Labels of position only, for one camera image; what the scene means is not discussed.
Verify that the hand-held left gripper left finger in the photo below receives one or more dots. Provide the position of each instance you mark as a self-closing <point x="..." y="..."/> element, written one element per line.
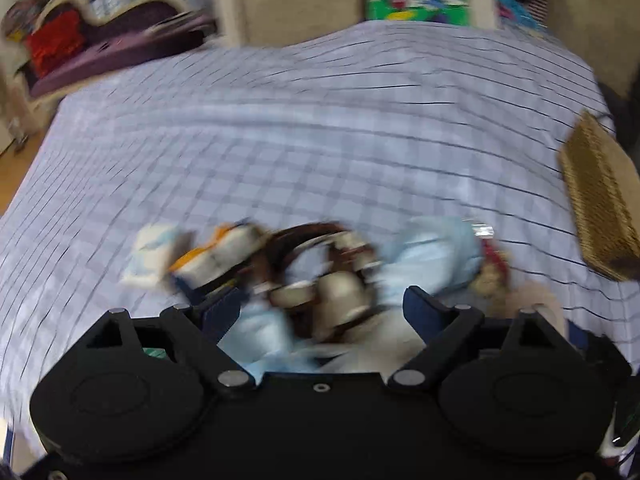
<point x="222" y="315"/>

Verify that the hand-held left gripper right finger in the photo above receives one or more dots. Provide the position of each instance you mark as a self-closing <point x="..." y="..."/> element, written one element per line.
<point x="425" y="312"/>

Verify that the orange white pouch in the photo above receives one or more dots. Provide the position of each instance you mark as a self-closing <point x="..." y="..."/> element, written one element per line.
<point x="220" y="252"/>

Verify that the brown plush toy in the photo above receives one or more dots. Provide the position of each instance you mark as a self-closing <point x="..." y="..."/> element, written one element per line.
<point x="492" y="270"/>

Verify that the white blue tissue pack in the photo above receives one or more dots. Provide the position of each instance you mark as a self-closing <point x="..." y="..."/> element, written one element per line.
<point x="150" y="255"/>

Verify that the brown woven basket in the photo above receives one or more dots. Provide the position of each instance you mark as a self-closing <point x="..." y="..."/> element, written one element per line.
<point x="600" y="200"/>

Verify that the blue checked bedsheet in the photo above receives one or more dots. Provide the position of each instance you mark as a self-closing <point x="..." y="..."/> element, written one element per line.
<point x="300" y="135"/>

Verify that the purple sofa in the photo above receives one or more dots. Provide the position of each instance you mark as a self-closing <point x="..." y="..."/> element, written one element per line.
<point x="125" y="30"/>

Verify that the red cushion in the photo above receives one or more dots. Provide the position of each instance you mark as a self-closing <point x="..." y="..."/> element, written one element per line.
<point x="52" y="45"/>

